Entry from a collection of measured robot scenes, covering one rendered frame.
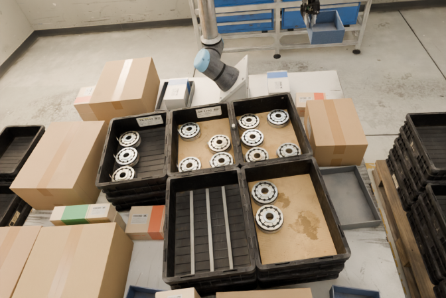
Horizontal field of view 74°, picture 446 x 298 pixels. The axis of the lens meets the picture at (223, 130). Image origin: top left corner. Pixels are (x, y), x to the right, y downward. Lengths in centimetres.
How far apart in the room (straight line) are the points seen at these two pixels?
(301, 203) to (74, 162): 101
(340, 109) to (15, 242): 150
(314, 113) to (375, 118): 135
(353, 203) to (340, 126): 34
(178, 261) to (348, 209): 73
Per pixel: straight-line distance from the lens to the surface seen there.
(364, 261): 133
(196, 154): 140
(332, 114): 151
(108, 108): 178
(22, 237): 147
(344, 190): 144
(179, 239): 120
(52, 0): 476
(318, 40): 158
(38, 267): 131
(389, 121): 281
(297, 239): 117
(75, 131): 166
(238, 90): 162
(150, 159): 145
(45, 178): 153
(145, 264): 135
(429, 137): 208
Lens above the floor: 190
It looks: 47 degrees down
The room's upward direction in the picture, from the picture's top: 10 degrees counter-clockwise
